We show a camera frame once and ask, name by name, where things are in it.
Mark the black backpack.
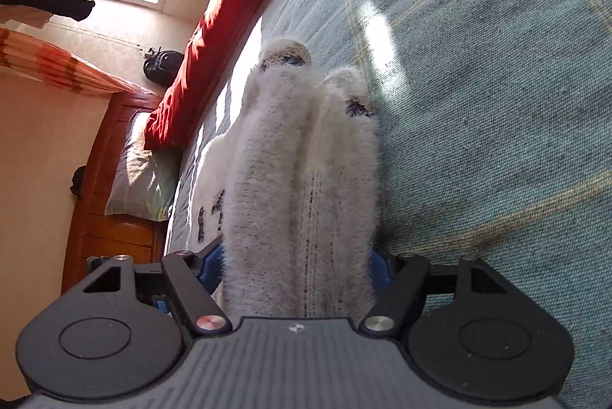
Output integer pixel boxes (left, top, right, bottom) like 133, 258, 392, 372
143, 48, 185, 86

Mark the bed with green plaid sheet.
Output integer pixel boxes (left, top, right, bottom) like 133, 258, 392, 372
165, 0, 612, 409

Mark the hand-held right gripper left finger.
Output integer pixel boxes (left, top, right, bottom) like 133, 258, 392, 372
85, 239, 233, 334

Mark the dark cloth on headboard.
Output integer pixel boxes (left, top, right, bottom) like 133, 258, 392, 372
70, 165, 87, 197

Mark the red duvet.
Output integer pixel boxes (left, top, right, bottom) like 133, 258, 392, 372
143, 0, 326, 152

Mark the wooden headboard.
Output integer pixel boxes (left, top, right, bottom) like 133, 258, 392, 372
62, 91, 168, 295

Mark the orange striped curtain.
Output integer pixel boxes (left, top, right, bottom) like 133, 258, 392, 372
0, 28, 154, 95

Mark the white hanging garment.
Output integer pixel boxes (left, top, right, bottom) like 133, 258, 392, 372
0, 5, 53, 28

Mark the cream fluffy sweater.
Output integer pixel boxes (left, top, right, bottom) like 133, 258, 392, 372
184, 39, 383, 326

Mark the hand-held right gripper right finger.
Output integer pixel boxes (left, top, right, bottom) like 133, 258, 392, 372
360, 247, 508, 336

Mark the grey checked pillow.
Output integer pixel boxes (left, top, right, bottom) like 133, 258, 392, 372
104, 110, 182, 222

